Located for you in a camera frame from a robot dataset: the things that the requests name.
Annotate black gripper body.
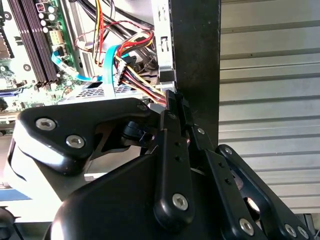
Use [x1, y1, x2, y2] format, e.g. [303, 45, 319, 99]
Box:
[49, 153, 226, 240]

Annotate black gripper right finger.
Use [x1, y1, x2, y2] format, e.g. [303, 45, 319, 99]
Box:
[183, 103, 315, 240]

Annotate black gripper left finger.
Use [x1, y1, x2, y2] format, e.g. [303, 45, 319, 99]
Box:
[14, 97, 196, 232]

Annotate orange yellow red power wire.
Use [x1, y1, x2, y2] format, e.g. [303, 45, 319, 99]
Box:
[113, 30, 185, 113]

